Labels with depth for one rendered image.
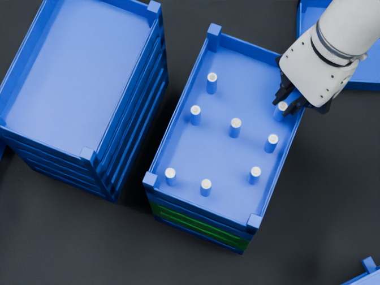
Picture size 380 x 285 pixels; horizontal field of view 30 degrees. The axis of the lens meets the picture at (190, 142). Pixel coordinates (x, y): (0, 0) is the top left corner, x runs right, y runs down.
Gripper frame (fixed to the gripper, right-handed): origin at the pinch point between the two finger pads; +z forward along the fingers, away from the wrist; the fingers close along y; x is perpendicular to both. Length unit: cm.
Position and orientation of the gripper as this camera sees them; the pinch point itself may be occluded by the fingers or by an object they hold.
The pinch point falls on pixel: (288, 100)
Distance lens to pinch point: 118.9
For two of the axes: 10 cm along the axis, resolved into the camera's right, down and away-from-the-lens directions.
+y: -6.2, -7.6, 2.1
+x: -7.2, 4.3, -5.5
